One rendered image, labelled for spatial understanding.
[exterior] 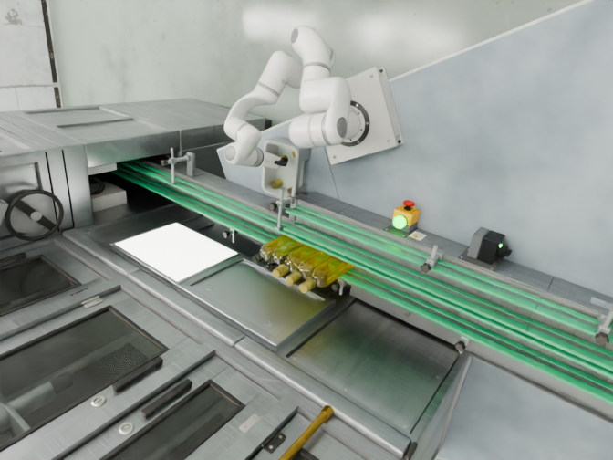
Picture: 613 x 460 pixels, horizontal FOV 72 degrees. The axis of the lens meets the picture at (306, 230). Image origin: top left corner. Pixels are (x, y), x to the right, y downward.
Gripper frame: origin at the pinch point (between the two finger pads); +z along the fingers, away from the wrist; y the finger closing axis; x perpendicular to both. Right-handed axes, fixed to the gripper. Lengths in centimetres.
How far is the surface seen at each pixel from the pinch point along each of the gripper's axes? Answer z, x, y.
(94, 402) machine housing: -78, -65, 21
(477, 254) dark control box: 3, -7, 82
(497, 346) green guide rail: -3, -30, 97
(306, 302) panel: -12, -43, 36
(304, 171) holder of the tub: 6.7, -1.4, 8.2
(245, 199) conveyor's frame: 2.9, -21.1, -14.5
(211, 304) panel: -36, -50, 14
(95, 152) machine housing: -32, -20, -72
